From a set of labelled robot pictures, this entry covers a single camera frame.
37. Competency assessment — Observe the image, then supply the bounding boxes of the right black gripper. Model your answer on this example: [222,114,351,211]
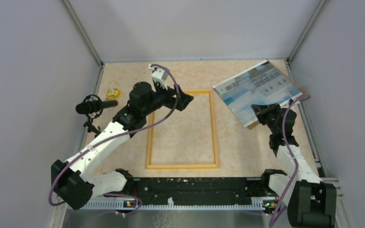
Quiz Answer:
[251,103,280,134]

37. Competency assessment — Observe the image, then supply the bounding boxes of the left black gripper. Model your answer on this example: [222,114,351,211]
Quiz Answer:
[142,80,193,116]

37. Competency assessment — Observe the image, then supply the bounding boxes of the brown backing board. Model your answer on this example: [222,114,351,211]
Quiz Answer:
[247,60,306,130]

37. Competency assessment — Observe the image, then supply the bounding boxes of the printed building photo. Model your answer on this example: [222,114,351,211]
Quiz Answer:
[213,60,303,127]

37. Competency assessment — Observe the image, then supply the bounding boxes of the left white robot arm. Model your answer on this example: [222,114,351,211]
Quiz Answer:
[50,82,194,210]

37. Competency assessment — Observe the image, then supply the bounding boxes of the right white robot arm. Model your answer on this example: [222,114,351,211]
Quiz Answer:
[251,104,337,228]

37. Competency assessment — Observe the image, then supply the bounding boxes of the small yellow toy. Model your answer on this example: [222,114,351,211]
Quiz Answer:
[106,88,121,99]

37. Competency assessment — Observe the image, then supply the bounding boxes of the black microphone on stand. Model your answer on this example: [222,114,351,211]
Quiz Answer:
[75,94,118,137]

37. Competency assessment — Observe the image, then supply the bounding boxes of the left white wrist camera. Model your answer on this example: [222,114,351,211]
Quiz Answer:
[149,64,169,91]

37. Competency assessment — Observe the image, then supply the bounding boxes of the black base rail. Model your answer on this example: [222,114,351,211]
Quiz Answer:
[121,177,277,206]

